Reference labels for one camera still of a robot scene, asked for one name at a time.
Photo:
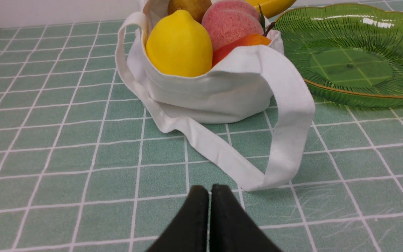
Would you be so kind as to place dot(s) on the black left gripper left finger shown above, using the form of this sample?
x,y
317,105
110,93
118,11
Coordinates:
x,y
187,232

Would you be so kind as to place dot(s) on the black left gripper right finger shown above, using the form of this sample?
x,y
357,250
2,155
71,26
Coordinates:
x,y
231,228

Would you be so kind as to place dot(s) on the yellow lemon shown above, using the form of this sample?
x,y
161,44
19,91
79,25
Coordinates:
x,y
179,45

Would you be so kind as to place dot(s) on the white cloth tote bag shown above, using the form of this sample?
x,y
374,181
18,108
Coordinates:
x,y
240,86

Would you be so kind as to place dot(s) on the green checkered tablecloth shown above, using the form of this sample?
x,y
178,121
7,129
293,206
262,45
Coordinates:
x,y
84,168

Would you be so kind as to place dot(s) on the orange-red mango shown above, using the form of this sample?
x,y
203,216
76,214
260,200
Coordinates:
x,y
248,40

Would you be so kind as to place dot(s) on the pink peach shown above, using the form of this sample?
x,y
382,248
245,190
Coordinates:
x,y
229,20

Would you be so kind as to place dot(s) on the green glass leaf plate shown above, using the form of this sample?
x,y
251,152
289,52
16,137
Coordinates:
x,y
351,54

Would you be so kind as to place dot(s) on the brown pear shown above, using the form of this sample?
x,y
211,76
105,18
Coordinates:
x,y
197,8

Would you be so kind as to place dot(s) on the yellow banana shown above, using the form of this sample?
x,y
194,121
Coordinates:
x,y
271,8

